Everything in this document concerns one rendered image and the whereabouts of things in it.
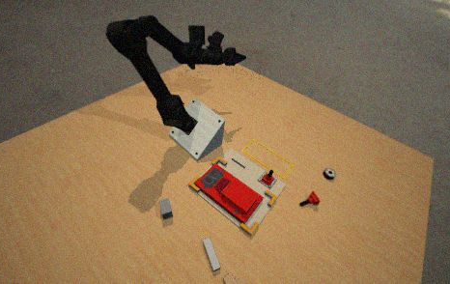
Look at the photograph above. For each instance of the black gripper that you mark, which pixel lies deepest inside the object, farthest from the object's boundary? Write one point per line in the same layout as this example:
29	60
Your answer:
229	57

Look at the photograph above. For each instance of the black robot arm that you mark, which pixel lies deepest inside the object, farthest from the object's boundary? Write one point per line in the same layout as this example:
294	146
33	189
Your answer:
129	38

